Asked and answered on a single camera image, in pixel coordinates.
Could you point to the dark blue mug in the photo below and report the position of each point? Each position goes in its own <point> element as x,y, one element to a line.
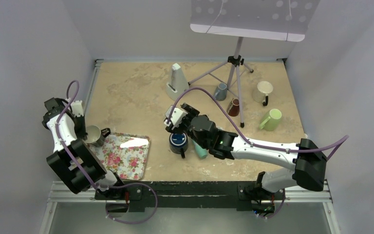
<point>178,144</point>

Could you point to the green mug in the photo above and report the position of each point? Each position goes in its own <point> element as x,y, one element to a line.
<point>270,120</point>

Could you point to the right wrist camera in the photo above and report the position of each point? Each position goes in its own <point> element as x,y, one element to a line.
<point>175,117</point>

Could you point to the brown striped mug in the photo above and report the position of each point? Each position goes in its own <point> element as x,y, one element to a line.
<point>233,108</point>

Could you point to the floral tray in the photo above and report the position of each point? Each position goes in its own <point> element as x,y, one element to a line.
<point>124,154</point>

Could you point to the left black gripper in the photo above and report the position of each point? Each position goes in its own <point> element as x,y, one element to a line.
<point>82,133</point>

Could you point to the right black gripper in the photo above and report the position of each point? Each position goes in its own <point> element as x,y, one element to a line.
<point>192,113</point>

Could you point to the white metronome-shaped object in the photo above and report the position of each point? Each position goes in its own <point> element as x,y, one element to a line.
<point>177,82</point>

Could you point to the teal cylindrical bottle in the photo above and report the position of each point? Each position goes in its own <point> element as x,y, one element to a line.
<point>201,152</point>

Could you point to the aluminium frame rail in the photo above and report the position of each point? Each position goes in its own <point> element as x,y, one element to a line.
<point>59,193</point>

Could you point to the purple tripod stand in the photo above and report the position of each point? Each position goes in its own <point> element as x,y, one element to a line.
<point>234,78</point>

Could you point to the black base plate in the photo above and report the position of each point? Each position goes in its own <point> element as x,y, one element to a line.
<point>238,195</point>

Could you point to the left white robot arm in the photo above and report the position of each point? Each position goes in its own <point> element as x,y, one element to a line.
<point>72,160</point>

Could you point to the cream mug black handle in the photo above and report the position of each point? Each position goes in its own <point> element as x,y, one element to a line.
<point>262,91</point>

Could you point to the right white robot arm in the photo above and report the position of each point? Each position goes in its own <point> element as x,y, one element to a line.
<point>302,164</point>

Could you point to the blue-grey mug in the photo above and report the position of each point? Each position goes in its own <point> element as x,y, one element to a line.
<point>220,92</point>

